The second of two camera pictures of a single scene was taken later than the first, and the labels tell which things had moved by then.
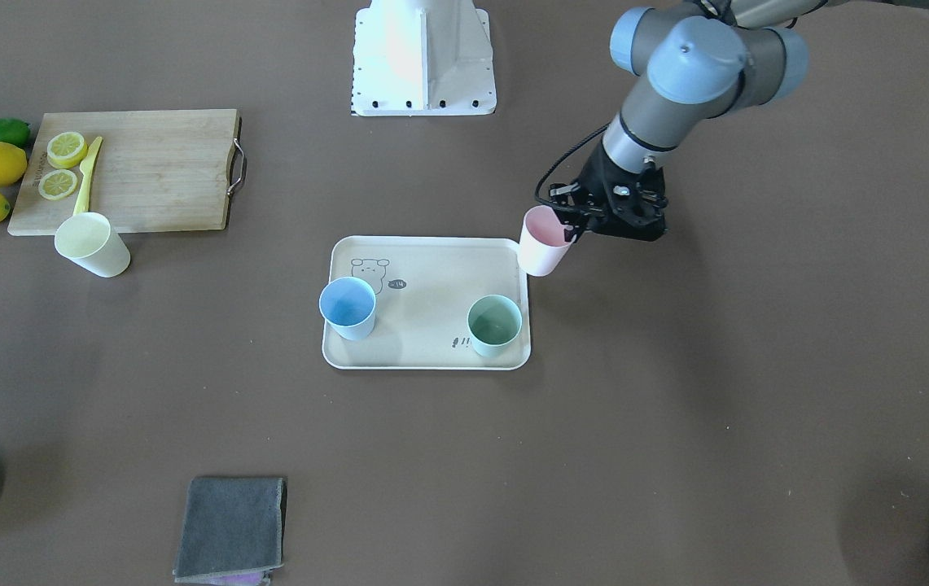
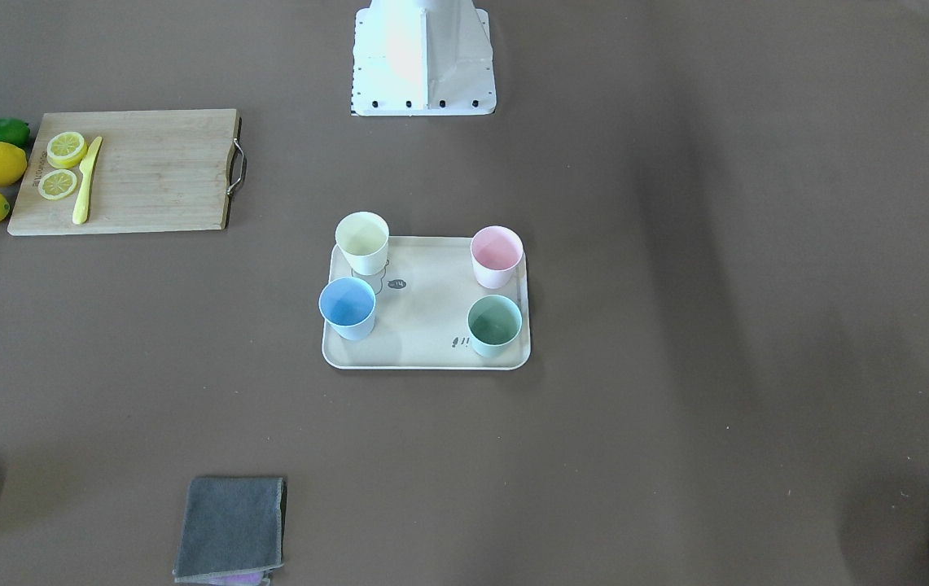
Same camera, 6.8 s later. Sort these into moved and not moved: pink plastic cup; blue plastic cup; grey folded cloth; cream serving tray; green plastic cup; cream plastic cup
Moved: pink plastic cup; cream plastic cup
Not moved: grey folded cloth; green plastic cup; cream serving tray; blue plastic cup
